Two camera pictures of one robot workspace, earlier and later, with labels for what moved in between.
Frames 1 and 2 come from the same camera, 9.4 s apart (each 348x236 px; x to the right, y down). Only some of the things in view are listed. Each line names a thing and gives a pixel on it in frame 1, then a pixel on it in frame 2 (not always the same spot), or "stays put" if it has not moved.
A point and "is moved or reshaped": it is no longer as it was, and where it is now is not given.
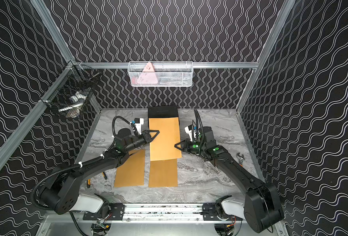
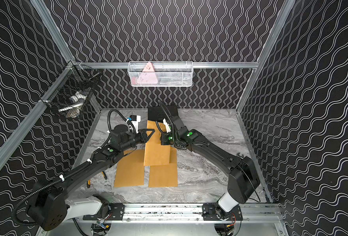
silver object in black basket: x=75 y=101 stays put
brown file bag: x=162 y=147 is moved or reshaped
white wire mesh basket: x=160 y=73 stays put
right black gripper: x=186 y=145 → x=163 y=139
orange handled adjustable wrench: x=241 y=158 stays put
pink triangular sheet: x=148 y=75 stays put
